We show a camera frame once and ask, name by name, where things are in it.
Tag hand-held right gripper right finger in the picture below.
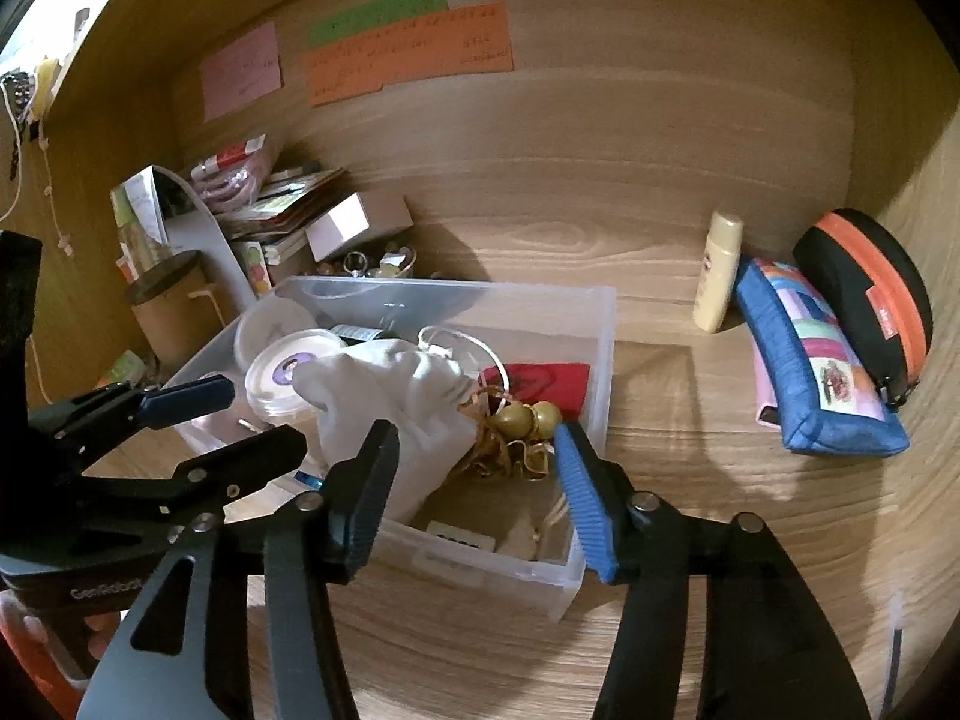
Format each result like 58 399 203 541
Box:
553 421 871 720

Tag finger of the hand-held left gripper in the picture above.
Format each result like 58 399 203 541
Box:
30 375 236 440
82 426 309 523

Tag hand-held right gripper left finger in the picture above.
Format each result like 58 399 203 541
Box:
75 420 402 720

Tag white drawstring pouch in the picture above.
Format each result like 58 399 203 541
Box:
289 325 500 523

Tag clear plastic storage box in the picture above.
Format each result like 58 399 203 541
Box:
160 274 618 623

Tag person's left forearm orange sleeve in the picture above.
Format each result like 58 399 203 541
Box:
0 592 76 713

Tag wooden desktop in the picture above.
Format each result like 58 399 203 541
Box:
37 236 942 720

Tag brown cylinder with dark lid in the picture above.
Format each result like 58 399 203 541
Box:
123 250 219 373

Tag small white labelled box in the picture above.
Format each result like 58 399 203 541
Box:
423 517 497 554

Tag gold bell ornament with ribbon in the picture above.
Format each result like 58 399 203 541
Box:
456 385 565 482

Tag white round lid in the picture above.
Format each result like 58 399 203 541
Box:
233 298 317 370

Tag red fabric pouch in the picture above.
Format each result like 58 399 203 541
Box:
480 361 592 422

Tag fruit print booklet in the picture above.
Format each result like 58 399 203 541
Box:
232 235 310 295

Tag white and green papers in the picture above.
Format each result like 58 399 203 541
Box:
110 170 170 280

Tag stack of books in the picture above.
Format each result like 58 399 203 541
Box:
225 168 350 242

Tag pile of beads and rings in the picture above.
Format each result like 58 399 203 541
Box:
315 239 418 280

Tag small pink cardboard box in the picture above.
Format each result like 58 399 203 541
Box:
305 190 416 260

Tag pale yellow bottle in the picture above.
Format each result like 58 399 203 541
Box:
691 211 746 334

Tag blue patchwork zipper pouch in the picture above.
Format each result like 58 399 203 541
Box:
733 256 911 458

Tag pink paper note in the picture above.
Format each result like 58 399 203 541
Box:
199 21 283 123

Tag black case with orange zipper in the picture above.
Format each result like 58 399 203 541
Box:
792 208 934 410

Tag yellow cloth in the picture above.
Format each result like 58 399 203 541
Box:
33 55 62 111

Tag orange paper note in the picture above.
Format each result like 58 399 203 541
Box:
303 1 515 108

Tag green paper note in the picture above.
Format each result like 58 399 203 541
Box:
308 0 449 47

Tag pink cable packet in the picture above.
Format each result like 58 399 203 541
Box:
190 134 279 212

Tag white hanging cords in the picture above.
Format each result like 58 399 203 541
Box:
0 67 76 257

